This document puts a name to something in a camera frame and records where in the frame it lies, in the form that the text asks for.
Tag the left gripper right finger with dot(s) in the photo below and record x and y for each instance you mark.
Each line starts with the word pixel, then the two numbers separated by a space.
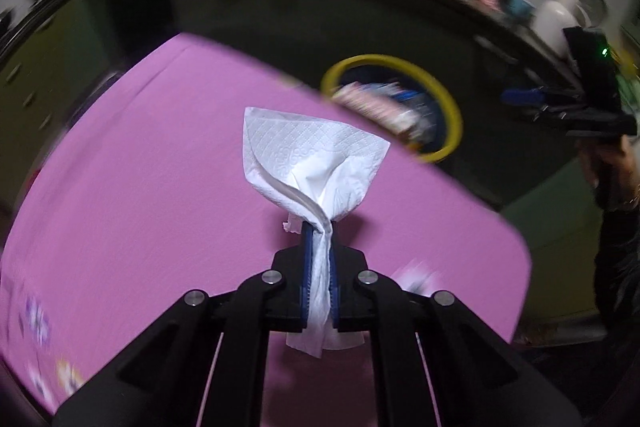
pixel 435 362

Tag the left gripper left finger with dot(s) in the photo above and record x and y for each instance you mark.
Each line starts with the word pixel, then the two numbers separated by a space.
pixel 203 361

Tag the white paper tissue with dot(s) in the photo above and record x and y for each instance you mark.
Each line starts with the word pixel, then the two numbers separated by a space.
pixel 318 171

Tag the red milk carton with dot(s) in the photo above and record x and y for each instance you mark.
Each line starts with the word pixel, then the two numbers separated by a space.
pixel 379 108

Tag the yellow rimmed trash bin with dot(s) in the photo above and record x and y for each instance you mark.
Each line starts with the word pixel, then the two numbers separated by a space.
pixel 399 97

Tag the person right hand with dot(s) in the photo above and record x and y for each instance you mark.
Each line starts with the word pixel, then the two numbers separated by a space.
pixel 610 168

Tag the pink floral tablecloth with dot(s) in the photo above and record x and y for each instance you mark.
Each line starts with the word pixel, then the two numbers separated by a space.
pixel 145 198

